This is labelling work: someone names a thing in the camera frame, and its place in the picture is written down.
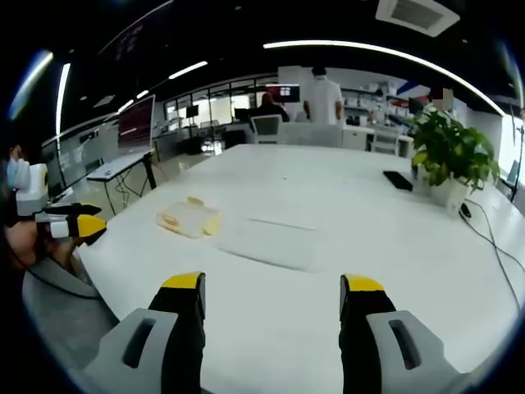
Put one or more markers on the black flat device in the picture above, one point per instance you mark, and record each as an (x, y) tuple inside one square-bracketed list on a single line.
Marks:
[(398, 180)]

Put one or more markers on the white office chair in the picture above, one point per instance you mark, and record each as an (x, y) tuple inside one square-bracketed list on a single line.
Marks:
[(266, 128)]

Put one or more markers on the person's blue face mask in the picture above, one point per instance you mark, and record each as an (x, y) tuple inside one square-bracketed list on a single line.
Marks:
[(13, 172)]

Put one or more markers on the ceiling air vent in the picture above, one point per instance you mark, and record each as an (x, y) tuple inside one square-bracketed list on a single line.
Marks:
[(416, 15)]

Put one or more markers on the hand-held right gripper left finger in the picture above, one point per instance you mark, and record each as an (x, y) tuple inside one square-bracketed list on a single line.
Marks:
[(139, 349)]

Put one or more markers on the small white side table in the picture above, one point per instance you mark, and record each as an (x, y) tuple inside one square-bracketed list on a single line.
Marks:
[(119, 170)]

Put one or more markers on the green potted plant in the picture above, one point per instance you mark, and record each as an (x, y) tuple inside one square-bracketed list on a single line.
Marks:
[(449, 149)]

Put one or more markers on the large display screen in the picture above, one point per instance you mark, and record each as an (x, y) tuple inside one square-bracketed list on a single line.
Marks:
[(136, 125)]

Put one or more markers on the black computer mouse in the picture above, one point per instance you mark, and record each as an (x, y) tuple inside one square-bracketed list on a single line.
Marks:
[(465, 210)]

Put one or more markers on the person's left hand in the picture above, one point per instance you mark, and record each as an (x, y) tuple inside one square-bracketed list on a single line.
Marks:
[(24, 244)]

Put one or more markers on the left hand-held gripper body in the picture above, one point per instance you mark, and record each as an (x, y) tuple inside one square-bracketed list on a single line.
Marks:
[(32, 189)]

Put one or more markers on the short ceiling light strip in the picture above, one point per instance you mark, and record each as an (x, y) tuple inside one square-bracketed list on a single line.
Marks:
[(188, 70)]

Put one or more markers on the white plant pot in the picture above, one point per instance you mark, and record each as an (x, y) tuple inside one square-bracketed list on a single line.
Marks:
[(451, 193)]

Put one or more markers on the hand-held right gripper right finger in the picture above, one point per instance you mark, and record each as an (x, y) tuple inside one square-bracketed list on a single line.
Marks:
[(404, 349)]

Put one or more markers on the long curved ceiling light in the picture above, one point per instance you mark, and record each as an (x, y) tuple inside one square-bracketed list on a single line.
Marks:
[(389, 53)]

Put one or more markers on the computer monitor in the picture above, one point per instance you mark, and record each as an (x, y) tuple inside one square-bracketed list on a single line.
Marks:
[(288, 92)]

